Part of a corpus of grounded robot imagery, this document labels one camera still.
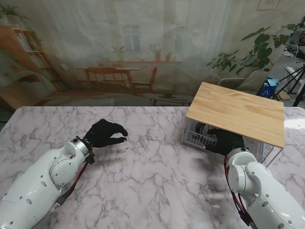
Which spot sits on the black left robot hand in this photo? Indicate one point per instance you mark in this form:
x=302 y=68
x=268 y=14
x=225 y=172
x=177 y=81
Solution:
x=104 y=134

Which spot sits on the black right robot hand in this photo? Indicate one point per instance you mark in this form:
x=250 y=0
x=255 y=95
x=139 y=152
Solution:
x=226 y=143

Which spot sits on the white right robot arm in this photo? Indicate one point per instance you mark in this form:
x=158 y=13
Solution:
x=257 y=188

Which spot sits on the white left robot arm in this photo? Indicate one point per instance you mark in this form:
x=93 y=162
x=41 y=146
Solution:
x=38 y=188

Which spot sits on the blue bag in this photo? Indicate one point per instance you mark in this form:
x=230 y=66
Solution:
x=267 y=89

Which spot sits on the black tripod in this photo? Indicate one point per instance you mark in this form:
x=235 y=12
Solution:
x=291 y=81

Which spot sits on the printed scenery backdrop cloth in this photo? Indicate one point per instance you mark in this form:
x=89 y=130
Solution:
x=71 y=47

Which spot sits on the white box on floor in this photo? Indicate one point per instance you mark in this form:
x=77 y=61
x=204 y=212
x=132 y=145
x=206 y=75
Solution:
x=294 y=71

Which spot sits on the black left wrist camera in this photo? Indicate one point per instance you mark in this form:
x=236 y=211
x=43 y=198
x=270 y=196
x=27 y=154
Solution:
x=90 y=158

